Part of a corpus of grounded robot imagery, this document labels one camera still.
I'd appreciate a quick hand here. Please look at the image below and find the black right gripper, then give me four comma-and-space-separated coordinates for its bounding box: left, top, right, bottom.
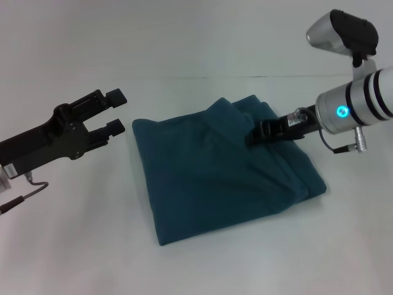
245, 105, 322, 148

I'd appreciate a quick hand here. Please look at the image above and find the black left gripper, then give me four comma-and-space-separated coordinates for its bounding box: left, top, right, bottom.
0, 88, 128, 179

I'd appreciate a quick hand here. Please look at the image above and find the teal blue t-shirt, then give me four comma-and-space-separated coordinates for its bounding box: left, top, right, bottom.
131, 95, 328, 247

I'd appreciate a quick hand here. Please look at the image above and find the silver right cable plug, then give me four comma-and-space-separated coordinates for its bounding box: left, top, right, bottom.
287, 107, 309, 124

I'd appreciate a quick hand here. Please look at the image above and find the dark right gripper cable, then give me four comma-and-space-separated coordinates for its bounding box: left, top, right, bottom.
317, 127, 354, 155

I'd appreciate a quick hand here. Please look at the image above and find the dark gripper cable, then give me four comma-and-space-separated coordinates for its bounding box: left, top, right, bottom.
0, 176, 50, 215
317, 127, 354, 155

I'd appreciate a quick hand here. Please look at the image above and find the dark left gripper cable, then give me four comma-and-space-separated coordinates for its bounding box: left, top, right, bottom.
0, 176, 50, 215

